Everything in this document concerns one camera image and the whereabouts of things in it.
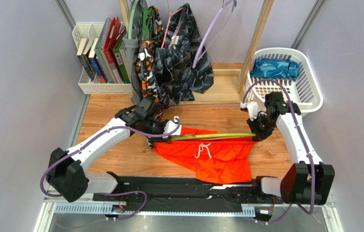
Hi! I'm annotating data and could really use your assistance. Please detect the lime green hanger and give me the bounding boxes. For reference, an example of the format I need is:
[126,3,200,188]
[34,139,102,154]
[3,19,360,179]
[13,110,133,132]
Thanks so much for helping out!
[171,133,256,141]

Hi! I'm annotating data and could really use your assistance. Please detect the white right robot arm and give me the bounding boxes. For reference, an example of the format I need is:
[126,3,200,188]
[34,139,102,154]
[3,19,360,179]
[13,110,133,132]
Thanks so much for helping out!
[240,92,335,205]

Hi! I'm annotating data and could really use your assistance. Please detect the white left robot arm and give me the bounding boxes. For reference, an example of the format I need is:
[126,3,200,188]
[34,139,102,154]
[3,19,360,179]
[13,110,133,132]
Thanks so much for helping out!
[40,98,182,203]

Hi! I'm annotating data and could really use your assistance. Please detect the orange camouflage shorts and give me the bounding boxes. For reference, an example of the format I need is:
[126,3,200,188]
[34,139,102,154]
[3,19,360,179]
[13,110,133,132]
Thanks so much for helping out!
[135,6,164,134]

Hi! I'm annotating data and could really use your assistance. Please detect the dark leaf-pattern shorts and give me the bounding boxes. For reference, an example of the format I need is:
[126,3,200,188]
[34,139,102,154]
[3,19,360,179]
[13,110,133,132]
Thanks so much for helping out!
[154,3,214,109]

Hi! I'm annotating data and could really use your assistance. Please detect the grey shorts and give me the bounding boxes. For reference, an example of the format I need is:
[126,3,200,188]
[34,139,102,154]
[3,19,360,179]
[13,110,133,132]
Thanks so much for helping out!
[124,35,159,105]

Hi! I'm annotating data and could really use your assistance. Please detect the pale green hanger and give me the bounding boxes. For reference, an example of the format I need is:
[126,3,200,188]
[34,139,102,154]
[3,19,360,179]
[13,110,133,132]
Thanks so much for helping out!
[127,0,140,40]

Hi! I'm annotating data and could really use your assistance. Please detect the pink hanger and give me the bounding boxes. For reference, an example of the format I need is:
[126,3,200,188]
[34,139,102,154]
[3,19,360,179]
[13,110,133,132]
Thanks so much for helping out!
[161,0,182,48]

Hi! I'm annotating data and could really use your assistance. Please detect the dark green hanger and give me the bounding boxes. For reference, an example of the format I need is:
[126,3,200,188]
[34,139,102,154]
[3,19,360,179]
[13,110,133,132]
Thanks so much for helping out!
[141,7,153,40]

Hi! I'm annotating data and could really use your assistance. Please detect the purple hanger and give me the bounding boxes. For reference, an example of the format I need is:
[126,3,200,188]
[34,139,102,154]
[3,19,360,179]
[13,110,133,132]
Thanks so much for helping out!
[192,0,237,68]

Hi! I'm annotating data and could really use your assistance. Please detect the wooden clothes rack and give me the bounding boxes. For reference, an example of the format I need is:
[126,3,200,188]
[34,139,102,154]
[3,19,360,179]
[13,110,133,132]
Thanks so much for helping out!
[118,0,275,110]

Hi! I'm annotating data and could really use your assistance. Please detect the blue patterned garment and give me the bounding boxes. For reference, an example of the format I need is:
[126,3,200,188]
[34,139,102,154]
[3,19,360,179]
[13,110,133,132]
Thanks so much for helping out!
[250,58,299,81]

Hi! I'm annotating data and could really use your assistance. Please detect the white laundry basket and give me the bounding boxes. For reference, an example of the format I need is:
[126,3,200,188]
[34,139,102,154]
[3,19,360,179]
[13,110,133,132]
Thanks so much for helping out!
[242,47,323,117]

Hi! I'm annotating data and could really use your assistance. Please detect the green folder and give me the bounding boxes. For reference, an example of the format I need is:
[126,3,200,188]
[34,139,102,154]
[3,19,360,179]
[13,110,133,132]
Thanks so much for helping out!
[113,29,130,84]

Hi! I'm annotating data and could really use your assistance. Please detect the grey-green folder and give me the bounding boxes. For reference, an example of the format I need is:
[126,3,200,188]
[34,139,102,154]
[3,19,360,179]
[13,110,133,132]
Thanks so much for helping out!
[96,17,114,84]

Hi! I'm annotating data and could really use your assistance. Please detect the red folder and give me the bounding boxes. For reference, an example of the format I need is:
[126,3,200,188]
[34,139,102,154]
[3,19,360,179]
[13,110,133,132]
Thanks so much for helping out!
[103,17,123,84]

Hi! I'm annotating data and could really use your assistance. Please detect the blue book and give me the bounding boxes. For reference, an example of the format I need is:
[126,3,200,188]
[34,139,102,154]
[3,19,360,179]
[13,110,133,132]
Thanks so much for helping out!
[88,38,103,78]

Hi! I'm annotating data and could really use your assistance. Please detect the dark navy book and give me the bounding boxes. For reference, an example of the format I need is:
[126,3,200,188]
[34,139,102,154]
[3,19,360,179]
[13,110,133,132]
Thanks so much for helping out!
[76,38,95,82]

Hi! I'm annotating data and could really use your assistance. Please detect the white file organizer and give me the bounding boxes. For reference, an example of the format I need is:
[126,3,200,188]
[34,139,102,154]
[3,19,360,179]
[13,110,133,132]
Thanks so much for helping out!
[72,23,132,94]

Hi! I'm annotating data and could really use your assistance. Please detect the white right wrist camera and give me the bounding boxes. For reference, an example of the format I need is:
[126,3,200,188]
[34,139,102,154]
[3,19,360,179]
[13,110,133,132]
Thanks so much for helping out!
[240,101,260,121]

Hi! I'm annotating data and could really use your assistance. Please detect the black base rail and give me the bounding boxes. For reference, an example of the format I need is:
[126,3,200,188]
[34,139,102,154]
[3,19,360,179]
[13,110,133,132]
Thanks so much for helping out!
[93,176,283,213]

